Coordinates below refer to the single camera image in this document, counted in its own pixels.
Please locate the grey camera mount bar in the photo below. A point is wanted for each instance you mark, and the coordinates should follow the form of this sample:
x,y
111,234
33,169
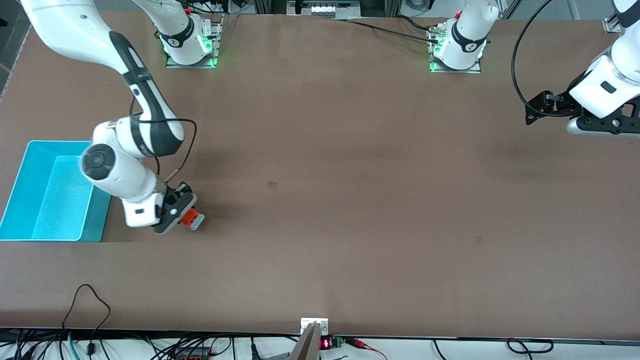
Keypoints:
x,y
307,347

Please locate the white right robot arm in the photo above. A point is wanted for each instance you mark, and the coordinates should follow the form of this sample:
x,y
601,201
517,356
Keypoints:
x,y
125,175

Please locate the grey power strip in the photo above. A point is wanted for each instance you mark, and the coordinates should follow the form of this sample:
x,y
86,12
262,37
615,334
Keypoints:
x,y
275,356

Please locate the red digit display module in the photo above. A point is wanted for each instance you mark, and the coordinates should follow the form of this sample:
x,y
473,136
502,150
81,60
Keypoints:
x,y
325,343

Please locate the turquoise plastic box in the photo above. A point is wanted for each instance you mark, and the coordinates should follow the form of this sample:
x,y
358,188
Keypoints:
x,y
45,200

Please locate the white device with slots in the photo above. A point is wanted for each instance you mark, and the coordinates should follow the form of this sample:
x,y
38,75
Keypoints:
x,y
335,9

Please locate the aluminium frame leg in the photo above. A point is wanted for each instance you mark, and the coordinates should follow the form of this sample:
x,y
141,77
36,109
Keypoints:
x,y
512,7
573,10

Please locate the dark metal frame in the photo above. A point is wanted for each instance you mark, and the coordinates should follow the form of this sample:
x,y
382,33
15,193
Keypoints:
x,y
380,7

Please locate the black power plug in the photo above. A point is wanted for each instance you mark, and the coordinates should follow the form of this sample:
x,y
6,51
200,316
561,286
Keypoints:
x,y
254,350

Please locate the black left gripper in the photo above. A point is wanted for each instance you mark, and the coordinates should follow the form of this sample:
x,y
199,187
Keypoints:
x,y
564,101

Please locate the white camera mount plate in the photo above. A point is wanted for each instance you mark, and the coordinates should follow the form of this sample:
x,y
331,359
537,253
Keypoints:
x,y
304,322

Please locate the aluminium corner bracket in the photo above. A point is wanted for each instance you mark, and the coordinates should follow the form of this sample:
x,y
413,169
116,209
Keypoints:
x,y
612,25

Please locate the orange toy bus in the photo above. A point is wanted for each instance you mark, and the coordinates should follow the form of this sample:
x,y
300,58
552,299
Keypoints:
x,y
190,219

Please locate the orange connector block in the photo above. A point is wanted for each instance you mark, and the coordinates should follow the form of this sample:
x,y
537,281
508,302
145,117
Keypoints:
x,y
192,357

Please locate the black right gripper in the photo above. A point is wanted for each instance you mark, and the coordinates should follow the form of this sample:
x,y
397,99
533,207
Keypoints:
x,y
172,195

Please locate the black left camera bracket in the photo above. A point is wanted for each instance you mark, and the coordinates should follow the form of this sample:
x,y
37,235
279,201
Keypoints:
x,y
620,122

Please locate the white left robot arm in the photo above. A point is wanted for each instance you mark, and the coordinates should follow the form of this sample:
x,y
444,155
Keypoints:
x,y
467,40

